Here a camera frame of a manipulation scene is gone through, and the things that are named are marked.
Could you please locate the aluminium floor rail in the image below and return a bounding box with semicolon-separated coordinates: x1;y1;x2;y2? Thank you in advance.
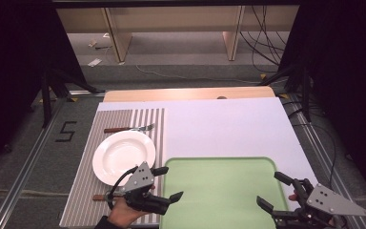
289;94;366;229
0;97;69;229

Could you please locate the knife with wooden handle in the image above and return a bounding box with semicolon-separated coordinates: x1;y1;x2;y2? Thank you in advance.
91;194;125;202

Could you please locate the thin black floor cable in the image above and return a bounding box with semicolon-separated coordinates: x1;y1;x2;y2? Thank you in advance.
287;99;337;191

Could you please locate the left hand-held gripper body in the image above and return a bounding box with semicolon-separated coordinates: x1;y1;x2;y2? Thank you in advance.
120;161;172;216

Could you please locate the fork with wooden handle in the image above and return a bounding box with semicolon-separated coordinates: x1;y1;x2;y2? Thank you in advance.
103;123;156;135

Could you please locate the white paper scrap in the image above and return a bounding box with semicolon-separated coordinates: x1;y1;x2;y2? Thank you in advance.
87;57;103;68

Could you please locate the light wooden table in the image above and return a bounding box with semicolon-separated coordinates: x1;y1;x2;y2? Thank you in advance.
103;86;276;103

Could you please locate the black tripod stand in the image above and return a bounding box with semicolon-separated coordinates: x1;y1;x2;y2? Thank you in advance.
40;67;101;129
257;60;313;124

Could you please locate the light wooden desk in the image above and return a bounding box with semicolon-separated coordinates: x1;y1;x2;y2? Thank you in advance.
56;5;300;64

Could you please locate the white board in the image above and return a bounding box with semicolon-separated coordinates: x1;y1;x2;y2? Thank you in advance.
96;96;319;213

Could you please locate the person's left hand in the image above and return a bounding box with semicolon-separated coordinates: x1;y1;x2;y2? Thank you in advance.
107;184;156;229

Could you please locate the white round plate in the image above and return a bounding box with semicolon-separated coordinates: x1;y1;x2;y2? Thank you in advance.
91;130;157;187

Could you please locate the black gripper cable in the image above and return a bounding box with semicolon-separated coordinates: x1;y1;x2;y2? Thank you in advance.
106;165;139;211

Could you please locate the green tray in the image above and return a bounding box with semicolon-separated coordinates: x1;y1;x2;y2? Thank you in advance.
159;156;290;229

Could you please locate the bundle of black cables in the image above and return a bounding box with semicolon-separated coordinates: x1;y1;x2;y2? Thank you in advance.
239;5;289;67

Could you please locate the black curtain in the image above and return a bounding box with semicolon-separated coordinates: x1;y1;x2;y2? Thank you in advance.
278;0;366;199
0;0;88;177

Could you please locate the grey striped placemat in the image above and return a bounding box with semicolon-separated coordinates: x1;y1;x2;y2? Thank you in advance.
59;108;167;229

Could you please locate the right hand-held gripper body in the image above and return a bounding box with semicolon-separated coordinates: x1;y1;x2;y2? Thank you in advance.
271;177;366;229

